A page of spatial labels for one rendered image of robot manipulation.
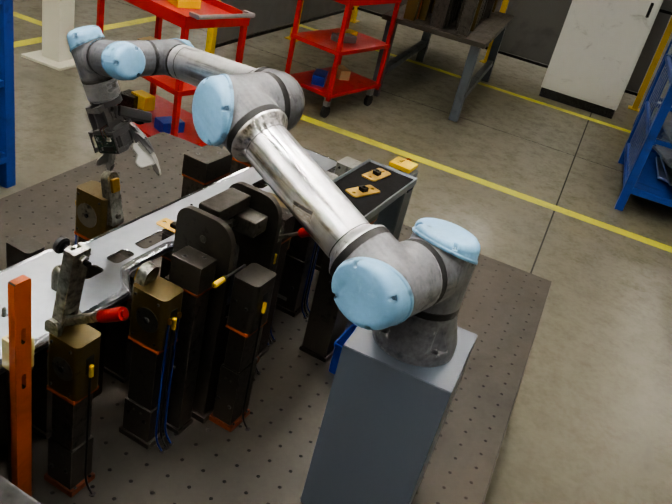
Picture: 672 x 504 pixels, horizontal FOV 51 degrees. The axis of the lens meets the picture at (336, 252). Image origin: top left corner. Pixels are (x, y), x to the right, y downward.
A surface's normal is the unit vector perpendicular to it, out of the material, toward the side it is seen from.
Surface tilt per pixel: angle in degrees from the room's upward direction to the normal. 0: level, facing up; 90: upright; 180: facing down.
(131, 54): 76
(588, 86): 90
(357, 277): 93
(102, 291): 0
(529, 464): 0
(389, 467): 90
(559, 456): 0
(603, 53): 90
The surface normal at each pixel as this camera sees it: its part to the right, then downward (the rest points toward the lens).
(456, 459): 0.21, -0.85
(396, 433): -0.39, 0.39
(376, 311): -0.59, 0.33
